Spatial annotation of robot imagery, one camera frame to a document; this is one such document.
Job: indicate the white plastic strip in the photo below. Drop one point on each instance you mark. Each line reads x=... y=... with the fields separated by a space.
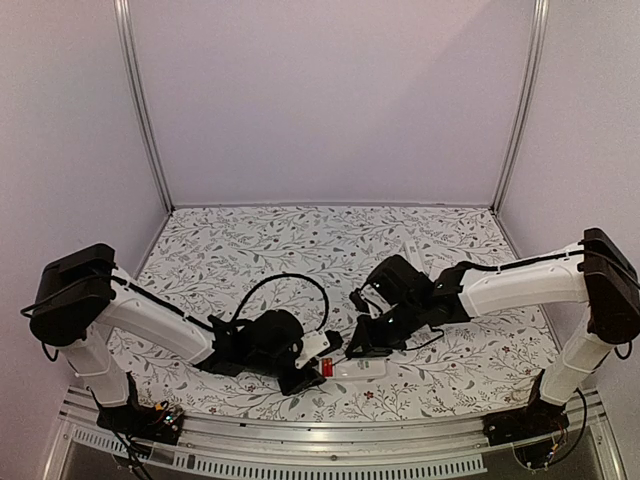
x=413 y=255

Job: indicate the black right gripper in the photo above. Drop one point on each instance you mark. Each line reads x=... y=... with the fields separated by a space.
x=357 y=341

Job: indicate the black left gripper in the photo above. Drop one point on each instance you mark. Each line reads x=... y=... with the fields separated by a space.
x=304 y=381

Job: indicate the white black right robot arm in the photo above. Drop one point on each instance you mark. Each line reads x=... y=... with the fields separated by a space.
x=592 y=271

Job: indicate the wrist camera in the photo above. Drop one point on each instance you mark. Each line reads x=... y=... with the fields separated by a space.
x=363 y=304
x=317 y=344

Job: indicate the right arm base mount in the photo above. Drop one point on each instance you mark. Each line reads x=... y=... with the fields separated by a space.
x=536 y=433

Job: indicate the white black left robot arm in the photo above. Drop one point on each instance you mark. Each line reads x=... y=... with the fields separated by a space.
x=86 y=288

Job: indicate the white remote control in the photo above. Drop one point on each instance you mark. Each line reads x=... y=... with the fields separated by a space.
x=362 y=369

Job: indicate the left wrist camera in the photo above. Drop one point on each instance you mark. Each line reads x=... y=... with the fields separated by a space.
x=317 y=344

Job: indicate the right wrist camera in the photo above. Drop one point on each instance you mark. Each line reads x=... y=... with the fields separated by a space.
x=363 y=304

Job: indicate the left aluminium frame post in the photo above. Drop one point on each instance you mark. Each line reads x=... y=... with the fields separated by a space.
x=126 y=35

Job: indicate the floral patterned table mat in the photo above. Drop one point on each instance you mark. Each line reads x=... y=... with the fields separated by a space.
x=307 y=260

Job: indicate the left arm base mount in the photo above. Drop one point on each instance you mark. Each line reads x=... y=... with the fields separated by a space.
x=161 y=423

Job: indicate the right aluminium frame post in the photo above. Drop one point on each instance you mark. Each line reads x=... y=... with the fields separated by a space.
x=523 y=107

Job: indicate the aluminium frame post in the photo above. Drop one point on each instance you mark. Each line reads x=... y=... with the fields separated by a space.
x=126 y=35
x=523 y=107

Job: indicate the aluminium front rail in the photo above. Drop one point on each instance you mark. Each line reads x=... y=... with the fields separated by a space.
x=431 y=448

